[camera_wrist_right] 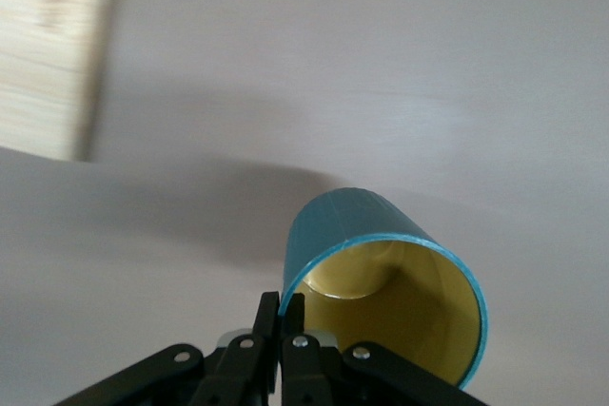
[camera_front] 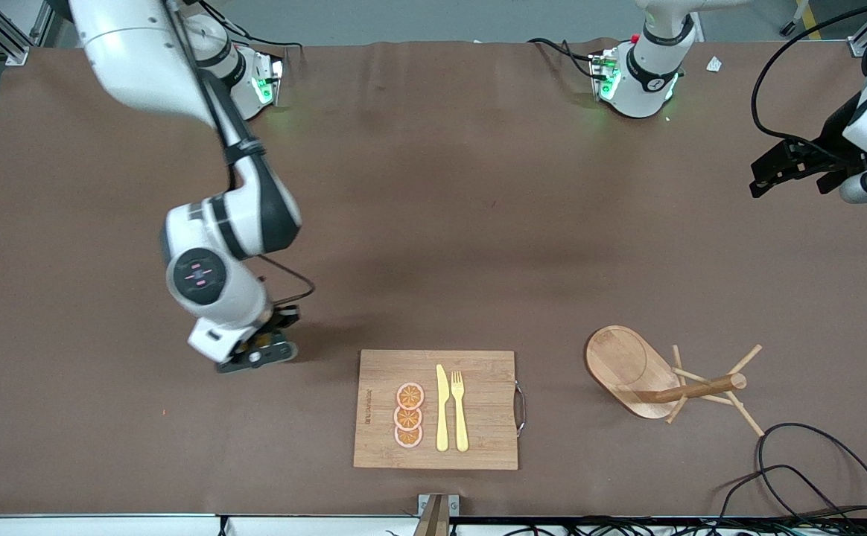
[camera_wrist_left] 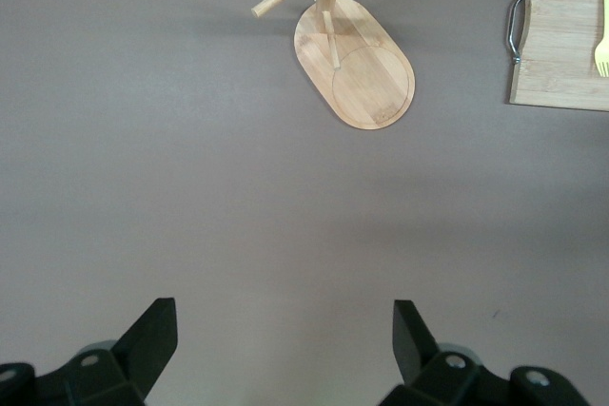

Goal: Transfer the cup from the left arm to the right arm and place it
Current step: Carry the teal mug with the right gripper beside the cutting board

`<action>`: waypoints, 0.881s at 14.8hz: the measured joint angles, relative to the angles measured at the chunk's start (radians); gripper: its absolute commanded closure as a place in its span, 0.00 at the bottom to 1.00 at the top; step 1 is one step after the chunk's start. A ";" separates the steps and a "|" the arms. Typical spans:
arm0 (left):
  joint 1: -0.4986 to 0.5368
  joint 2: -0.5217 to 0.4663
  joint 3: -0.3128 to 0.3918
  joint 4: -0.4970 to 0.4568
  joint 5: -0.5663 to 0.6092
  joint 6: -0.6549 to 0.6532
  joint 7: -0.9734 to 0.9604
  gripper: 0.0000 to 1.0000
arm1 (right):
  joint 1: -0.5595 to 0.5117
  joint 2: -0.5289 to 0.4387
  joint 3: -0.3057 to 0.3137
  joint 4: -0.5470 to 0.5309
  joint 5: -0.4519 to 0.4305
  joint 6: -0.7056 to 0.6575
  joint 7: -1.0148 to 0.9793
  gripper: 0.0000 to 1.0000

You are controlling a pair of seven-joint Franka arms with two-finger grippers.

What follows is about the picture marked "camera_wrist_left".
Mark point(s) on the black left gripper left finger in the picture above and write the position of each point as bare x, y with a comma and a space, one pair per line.
143, 353

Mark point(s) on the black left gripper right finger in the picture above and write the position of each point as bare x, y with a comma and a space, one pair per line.
418, 358

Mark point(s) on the wooden mug tree stand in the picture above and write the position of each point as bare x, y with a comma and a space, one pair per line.
371, 83

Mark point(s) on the bamboo cutting board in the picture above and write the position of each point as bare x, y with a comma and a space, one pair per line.
561, 44

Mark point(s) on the yellow plastic fork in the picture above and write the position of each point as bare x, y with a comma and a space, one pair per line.
603, 56

